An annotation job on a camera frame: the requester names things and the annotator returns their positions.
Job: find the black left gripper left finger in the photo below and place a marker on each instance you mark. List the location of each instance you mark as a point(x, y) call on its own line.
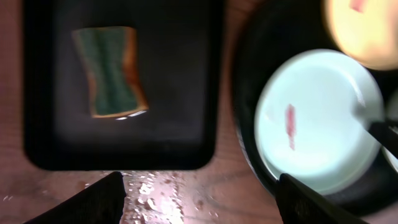
point(100, 203)

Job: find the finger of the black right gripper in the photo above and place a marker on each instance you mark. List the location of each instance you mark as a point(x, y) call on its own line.
point(383, 132)

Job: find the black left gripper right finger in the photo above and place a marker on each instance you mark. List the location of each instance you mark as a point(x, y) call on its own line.
point(299, 204)

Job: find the green and orange sponge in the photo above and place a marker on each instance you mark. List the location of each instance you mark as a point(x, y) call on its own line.
point(109, 56)

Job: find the black round tray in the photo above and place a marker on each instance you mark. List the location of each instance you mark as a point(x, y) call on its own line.
point(276, 31)

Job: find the black rectangular tray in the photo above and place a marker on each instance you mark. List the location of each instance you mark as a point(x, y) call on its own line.
point(179, 68)

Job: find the yellow plate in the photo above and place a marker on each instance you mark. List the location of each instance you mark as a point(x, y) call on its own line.
point(365, 30)

